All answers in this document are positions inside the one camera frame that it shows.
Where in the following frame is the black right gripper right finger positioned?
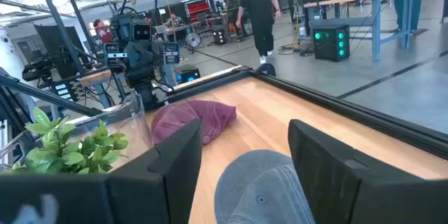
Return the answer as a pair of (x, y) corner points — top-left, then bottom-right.
(287, 118), (448, 224)

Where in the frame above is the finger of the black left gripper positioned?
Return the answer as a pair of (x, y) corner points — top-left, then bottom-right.
(163, 41), (181, 65)
(104, 41), (128, 67)

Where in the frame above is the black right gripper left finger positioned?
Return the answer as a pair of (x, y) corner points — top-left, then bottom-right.
(0, 118), (203, 224)

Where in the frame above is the maroon cap hat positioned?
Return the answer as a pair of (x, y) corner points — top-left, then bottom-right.
(150, 99), (237, 146)

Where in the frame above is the grey cap hat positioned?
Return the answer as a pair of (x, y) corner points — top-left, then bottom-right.
(213, 149), (316, 224)

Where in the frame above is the person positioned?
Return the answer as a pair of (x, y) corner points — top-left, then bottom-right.
(92, 19), (114, 45)
(392, 0), (425, 36)
(235, 0), (282, 65)

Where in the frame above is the round floor fan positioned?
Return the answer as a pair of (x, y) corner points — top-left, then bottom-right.
(185, 31), (202, 49)

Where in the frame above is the black computer with blue light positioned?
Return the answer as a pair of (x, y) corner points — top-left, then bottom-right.
(174, 64), (202, 85)

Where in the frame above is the red tool cabinet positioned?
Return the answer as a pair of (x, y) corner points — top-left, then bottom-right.
(184, 0), (213, 22)

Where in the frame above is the clear plastic bin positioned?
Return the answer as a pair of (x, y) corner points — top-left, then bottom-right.
(66, 93), (153, 169)

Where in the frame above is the green plant with white pot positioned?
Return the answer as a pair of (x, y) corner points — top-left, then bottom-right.
(2, 106), (130, 175)

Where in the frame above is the black computer with green lights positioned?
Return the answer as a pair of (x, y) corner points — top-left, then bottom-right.
(311, 24), (351, 62)

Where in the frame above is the blue-legged wooden workbench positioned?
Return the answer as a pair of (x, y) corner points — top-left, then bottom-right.
(302, 0), (420, 62)

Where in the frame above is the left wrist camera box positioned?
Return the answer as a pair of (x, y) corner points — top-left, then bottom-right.
(132, 22), (153, 42)

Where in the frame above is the grey metal frame pole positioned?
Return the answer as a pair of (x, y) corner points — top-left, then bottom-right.
(31, 0), (87, 76)

